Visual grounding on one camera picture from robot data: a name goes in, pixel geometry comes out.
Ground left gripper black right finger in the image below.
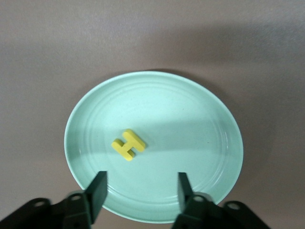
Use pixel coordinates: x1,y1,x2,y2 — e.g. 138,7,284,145
173,171,272,229

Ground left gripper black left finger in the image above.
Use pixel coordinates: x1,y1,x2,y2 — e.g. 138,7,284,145
0,170,108,229

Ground yellow foam letter H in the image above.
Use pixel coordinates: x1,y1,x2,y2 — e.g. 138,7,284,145
111,128,146,162

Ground light green plate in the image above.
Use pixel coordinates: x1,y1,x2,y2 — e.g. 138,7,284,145
63,70,244,224

